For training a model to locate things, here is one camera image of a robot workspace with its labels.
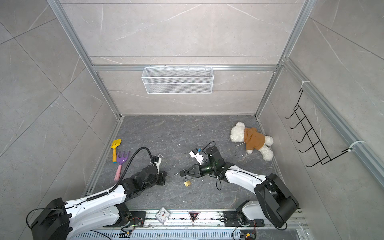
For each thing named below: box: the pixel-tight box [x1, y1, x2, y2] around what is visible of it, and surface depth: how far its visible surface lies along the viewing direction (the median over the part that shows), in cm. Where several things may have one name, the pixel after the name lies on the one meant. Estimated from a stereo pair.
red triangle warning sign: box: [187, 210, 201, 225], surface depth 76 cm
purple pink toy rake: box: [114, 151, 130, 182], surface depth 95 cm
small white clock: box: [155, 207, 171, 225], surface depth 75 cm
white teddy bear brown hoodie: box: [230, 122, 274, 161], surface depth 99 cm
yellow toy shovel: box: [111, 138, 122, 164], surface depth 99 cm
